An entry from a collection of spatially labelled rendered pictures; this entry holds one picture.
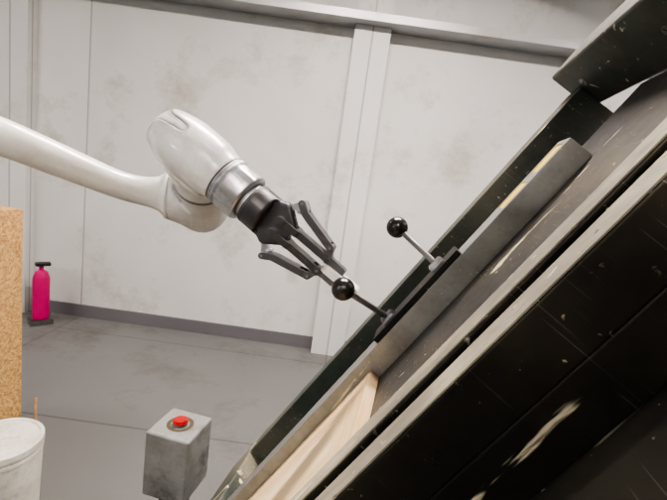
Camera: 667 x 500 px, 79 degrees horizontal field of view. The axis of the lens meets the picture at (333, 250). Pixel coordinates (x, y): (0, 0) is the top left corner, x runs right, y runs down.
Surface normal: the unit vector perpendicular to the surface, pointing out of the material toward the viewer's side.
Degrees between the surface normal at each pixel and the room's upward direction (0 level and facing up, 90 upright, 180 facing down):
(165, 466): 90
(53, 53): 90
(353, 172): 90
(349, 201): 90
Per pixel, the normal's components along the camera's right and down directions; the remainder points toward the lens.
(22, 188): -0.02, 0.16
